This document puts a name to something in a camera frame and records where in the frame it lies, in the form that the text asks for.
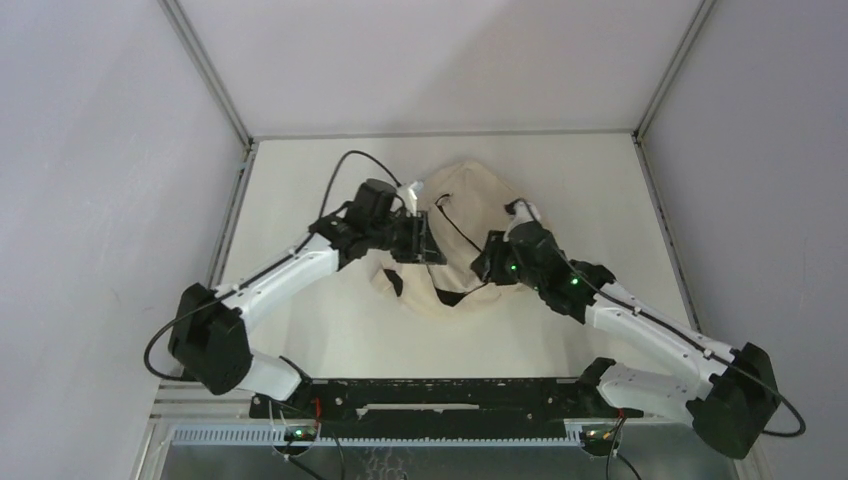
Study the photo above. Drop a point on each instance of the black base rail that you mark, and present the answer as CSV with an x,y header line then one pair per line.
x,y
442,409

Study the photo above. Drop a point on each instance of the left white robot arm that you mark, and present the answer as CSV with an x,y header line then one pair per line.
x,y
210,335

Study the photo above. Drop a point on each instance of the beige canvas student bag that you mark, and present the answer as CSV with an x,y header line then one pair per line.
x,y
464,202

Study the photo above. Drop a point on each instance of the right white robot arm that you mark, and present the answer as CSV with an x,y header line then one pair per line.
x,y
727,395

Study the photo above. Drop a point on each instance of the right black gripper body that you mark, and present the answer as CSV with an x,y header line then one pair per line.
x,y
502,265

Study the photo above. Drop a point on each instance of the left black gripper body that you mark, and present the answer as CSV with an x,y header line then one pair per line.
x,y
404,236

